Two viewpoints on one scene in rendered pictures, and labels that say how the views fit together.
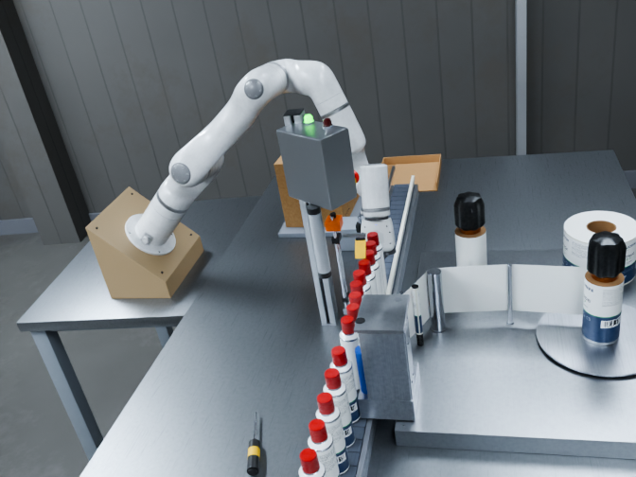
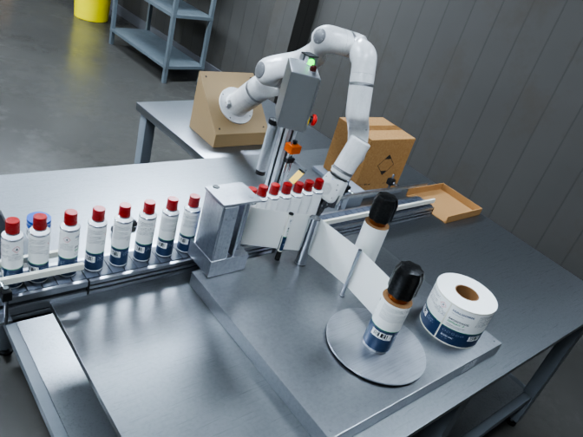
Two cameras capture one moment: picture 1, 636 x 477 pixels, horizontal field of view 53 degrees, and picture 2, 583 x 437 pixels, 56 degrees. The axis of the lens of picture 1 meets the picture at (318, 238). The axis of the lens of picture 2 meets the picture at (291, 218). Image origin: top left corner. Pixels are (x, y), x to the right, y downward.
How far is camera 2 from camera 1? 0.90 m
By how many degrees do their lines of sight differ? 23
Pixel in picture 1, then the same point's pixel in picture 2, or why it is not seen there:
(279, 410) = not seen: hidden behind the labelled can
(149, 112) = not seen: hidden behind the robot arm
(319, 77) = (361, 53)
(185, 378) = (158, 179)
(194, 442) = (115, 201)
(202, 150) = (278, 63)
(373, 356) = (206, 212)
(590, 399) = (307, 356)
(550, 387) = (299, 333)
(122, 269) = (201, 110)
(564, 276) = (384, 284)
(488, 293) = (340, 263)
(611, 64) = not seen: outside the picture
